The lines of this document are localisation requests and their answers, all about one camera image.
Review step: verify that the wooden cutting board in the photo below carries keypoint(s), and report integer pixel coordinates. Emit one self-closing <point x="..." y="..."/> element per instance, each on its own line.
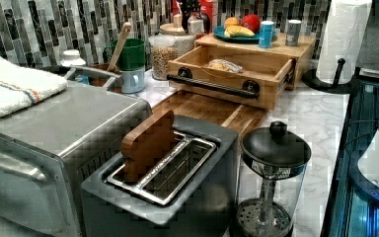
<point x="239" y="117"/>

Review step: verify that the brown wooden toast slice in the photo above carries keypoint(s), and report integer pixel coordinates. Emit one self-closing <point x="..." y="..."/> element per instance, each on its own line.
<point x="147" y="144"/>

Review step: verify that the grey two-slot toaster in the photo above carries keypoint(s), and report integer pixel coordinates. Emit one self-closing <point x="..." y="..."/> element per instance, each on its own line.
<point x="190" y="193"/>

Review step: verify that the bagged bread in drawer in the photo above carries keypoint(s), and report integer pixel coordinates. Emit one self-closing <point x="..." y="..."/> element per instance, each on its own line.
<point x="225" y="65"/>

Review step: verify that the light blue mug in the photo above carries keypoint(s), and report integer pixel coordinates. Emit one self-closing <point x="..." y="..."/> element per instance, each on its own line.
<point x="133" y="80"/>

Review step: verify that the glass jar of grains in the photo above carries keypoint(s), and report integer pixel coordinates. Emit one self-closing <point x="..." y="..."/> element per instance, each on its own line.
<point x="162" y="51"/>

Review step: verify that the wooden drawer box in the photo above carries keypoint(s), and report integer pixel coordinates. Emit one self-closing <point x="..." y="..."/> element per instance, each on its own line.
<point x="266" y="72"/>

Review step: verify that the green mug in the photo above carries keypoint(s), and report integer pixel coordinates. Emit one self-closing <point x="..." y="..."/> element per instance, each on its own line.
<point x="132" y="56"/>

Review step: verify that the glass jar wooden lid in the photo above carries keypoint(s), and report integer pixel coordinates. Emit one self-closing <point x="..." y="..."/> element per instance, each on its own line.
<point x="184" y="42"/>

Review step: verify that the small white milk carton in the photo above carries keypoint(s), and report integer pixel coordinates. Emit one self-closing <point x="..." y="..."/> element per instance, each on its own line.
<point x="195" y="26"/>

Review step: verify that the glass french press black lid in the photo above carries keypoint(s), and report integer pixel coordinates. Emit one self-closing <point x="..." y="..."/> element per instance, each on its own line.
<point x="273" y="165"/>

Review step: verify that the yellow banana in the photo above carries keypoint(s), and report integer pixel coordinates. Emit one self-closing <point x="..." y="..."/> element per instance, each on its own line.
<point x="238" y="31"/>

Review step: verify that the orange fruit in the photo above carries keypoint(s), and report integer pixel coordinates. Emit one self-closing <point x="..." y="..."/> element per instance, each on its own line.
<point x="232" y="21"/>

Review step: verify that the red carton box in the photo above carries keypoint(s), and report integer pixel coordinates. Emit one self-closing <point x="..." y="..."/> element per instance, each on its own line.
<point x="205" y="10"/>

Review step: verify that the red apple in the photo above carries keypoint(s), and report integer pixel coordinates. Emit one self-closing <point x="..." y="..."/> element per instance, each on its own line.
<point x="251" y="22"/>

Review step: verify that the blue cup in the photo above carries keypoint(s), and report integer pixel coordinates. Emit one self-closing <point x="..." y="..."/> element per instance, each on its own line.
<point x="266" y="34"/>

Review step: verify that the metal dish rack tray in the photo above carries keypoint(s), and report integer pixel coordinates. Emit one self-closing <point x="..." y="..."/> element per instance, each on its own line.
<point x="96" y="77"/>

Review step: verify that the black paper towel holder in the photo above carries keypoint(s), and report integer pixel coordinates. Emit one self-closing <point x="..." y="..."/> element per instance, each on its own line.
<point x="311" y="80"/>

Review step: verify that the white bottle cap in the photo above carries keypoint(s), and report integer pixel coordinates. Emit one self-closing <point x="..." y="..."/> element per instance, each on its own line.
<point x="72" y="57"/>

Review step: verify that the grey metal can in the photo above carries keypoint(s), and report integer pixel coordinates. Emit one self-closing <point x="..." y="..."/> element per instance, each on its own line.
<point x="292" y="33"/>

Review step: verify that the silver toaster oven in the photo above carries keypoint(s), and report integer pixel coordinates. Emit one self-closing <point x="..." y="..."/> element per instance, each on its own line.
<point x="49" y="149"/>

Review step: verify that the white paper towel roll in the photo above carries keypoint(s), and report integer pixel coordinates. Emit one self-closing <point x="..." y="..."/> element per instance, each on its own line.
<point x="343" y="35"/>

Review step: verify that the white striped folded towel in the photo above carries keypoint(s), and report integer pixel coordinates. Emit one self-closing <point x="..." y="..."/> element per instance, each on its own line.
<point x="21" y="87"/>

